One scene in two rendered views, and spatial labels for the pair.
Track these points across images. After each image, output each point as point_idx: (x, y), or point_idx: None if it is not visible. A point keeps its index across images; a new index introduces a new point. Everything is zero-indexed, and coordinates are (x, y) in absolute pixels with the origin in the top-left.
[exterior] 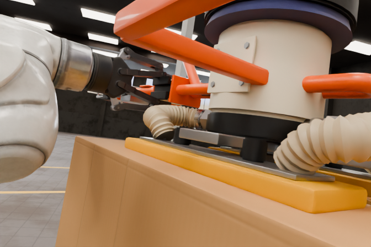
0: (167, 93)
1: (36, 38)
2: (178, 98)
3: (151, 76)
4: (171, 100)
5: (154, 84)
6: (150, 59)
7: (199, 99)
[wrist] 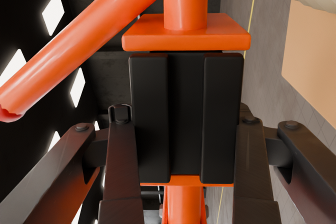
0: (213, 53)
1: None
2: (222, 27)
3: (135, 149)
4: (242, 31)
5: (166, 166)
6: (43, 160)
7: None
